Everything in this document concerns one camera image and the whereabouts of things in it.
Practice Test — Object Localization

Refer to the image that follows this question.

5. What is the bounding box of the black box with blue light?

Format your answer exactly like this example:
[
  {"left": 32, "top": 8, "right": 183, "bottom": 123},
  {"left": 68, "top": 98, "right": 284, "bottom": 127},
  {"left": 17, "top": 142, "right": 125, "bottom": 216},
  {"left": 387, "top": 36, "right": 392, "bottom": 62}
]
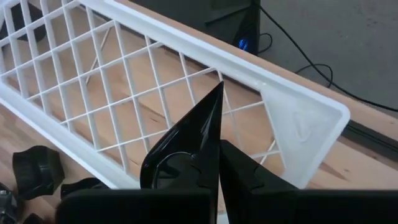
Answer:
[{"left": 129, "top": 0, "right": 261, "bottom": 56}]

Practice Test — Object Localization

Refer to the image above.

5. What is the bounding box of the black wavy square mini plate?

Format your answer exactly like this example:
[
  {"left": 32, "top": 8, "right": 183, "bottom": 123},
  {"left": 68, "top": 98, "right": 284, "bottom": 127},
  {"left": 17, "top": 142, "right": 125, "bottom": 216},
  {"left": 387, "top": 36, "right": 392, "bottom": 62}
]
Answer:
[
  {"left": 60, "top": 177, "right": 110, "bottom": 200},
  {"left": 21, "top": 213, "right": 47, "bottom": 224},
  {"left": 12, "top": 145, "right": 65, "bottom": 200}
]

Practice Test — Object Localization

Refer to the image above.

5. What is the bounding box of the black teardrop mini plate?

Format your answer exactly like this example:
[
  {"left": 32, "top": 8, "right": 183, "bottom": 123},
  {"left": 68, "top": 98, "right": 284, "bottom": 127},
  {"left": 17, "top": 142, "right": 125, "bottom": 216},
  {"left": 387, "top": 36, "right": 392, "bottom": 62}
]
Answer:
[{"left": 139, "top": 80, "right": 225, "bottom": 191}]

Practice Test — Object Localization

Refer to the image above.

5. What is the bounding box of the black floor cable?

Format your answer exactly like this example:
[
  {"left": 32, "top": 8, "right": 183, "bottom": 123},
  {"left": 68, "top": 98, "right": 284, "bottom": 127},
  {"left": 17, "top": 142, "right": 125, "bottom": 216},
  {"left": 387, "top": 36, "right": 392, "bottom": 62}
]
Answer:
[{"left": 257, "top": 4, "right": 398, "bottom": 113}]

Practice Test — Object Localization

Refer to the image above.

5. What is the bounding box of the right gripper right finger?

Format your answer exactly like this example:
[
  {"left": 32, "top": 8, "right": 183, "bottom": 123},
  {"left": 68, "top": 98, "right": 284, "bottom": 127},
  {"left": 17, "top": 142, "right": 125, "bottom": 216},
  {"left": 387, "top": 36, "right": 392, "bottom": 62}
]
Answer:
[{"left": 219, "top": 139, "right": 398, "bottom": 224}]

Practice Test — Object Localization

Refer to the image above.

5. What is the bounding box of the group of black square dishes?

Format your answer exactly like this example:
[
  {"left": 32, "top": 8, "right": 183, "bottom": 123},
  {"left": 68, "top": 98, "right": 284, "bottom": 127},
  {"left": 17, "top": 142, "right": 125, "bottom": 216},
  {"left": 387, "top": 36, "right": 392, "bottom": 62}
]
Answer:
[{"left": 340, "top": 119, "right": 398, "bottom": 162}]

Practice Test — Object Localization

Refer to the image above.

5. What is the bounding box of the white lattice rack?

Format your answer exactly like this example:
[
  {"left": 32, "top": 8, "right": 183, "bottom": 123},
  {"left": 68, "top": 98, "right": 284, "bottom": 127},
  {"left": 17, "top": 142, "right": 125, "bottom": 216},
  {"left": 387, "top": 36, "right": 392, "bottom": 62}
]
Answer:
[{"left": 0, "top": 0, "right": 351, "bottom": 190}]

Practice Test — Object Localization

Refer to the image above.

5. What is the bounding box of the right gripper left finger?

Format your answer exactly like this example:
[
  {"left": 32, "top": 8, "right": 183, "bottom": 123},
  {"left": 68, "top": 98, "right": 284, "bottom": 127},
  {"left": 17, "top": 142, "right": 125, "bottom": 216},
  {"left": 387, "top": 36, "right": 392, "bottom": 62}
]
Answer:
[{"left": 55, "top": 186, "right": 218, "bottom": 224}]

